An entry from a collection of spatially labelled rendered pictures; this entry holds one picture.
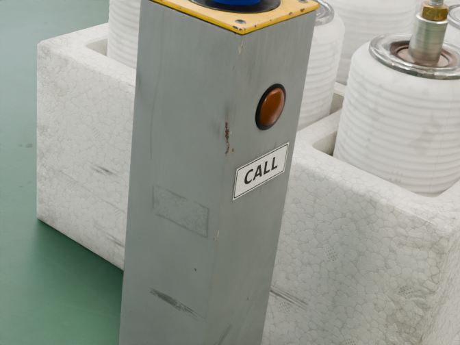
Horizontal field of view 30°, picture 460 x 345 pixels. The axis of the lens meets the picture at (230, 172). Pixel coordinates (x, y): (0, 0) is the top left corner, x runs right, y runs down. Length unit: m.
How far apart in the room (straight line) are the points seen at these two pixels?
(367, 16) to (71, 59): 0.25
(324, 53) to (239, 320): 0.21
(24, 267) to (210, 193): 0.33
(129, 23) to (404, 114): 0.25
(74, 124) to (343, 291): 0.28
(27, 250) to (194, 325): 0.30
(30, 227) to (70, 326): 0.15
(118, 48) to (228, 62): 0.30
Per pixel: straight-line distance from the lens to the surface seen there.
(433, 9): 0.59
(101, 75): 0.70
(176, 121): 0.47
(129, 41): 0.72
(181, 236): 0.50
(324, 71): 0.65
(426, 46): 0.60
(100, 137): 0.73
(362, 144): 0.60
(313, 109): 0.66
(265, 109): 0.46
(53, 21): 1.32
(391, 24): 0.73
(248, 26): 0.43
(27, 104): 1.06
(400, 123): 0.58
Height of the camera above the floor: 0.46
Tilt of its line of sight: 29 degrees down
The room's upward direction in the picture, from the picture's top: 7 degrees clockwise
